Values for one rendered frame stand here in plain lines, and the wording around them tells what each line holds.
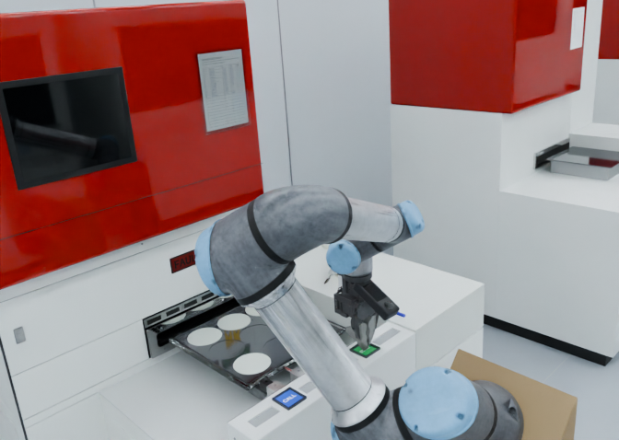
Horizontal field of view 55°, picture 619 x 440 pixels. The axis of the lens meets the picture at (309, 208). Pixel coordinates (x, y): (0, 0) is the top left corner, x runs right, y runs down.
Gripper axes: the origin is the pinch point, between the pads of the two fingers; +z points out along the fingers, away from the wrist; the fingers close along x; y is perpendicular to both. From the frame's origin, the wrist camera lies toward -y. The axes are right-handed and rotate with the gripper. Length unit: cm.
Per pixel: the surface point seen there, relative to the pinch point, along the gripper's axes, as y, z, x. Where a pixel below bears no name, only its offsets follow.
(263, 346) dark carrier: 30.1, 7.6, 9.2
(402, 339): -3.5, 1.5, -10.2
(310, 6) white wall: 207, -80, -193
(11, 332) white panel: 58, -11, 63
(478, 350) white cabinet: -4, 23, -47
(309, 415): -4.0, 4.1, 24.8
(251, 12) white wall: 207, -80, -143
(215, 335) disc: 45.8, 7.5, 14.6
